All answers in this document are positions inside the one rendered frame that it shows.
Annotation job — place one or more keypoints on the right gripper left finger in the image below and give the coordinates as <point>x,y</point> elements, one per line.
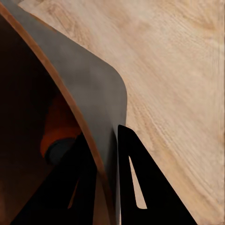
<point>49,203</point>

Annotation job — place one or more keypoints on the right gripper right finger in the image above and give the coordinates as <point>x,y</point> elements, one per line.
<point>164,206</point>

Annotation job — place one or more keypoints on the trash can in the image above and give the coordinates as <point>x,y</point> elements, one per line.
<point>37,63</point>

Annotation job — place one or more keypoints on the can of soda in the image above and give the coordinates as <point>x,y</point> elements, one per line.
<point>60,131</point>

